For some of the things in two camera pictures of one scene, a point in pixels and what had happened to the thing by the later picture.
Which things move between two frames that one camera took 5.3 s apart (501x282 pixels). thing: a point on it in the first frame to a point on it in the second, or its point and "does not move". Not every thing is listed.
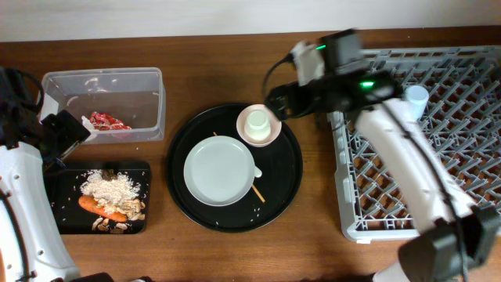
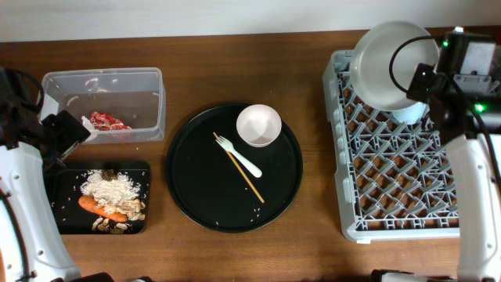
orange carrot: x=91 y=204 does not move
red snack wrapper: x=106 y=121 does not move
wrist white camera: x=308 y=61 to x=475 y=57
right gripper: x=305 y=105 to x=420 y=77
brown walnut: x=109 y=175 does not move
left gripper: x=70 y=131 does not move
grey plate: x=219 y=171 to x=370 y=63
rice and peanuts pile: x=120 y=195 does not move
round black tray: x=270 y=195 does not move
